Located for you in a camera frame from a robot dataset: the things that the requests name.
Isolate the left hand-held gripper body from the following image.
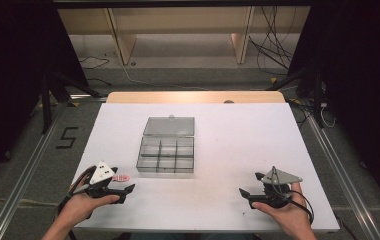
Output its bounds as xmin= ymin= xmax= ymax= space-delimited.
xmin=83 ymin=161 xmax=118 ymax=198

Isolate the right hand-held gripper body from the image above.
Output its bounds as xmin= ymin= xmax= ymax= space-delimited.
xmin=249 ymin=166 xmax=304 ymax=210

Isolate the small red striped object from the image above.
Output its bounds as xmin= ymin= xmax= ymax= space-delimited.
xmin=112 ymin=173 xmax=131 ymax=183

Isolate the clear plastic compartment box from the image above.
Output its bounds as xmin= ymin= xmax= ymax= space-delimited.
xmin=135 ymin=114 xmax=196 ymax=175

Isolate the person's right hand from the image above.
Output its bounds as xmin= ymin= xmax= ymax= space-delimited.
xmin=251 ymin=182 xmax=315 ymax=232

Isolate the person's left hand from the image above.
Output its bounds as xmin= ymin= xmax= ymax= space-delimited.
xmin=57 ymin=175 xmax=121 ymax=230

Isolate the black metal stand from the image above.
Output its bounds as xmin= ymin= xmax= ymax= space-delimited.
xmin=38 ymin=70 xmax=103 ymax=135
xmin=265 ymin=65 xmax=326 ymax=130

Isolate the wooden table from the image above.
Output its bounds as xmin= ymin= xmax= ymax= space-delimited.
xmin=106 ymin=90 xmax=286 ymax=105

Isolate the black curtain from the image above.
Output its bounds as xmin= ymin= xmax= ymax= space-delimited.
xmin=287 ymin=0 xmax=380 ymax=209
xmin=0 ymin=0 xmax=90 ymax=189

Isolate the light wooden desk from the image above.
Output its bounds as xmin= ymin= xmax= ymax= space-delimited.
xmin=57 ymin=5 xmax=312 ymax=66

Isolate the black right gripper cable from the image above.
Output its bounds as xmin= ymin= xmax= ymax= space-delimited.
xmin=271 ymin=165 xmax=315 ymax=225

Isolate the aluminium floor rail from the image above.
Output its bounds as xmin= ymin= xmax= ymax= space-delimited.
xmin=304 ymin=111 xmax=380 ymax=240
xmin=0 ymin=94 xmax=109 ymax=240

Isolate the white floor cable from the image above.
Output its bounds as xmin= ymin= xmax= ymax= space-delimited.
xmin=121 ymin=62 xmax=212 ymax=92

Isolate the black floor cable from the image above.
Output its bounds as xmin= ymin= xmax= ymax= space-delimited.
xmin=78 ymin=55 xmax=113 ymax=87

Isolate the bundle of black cables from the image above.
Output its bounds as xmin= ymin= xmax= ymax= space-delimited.
xmin=247 ymin=5 xmax=300 ymax=77

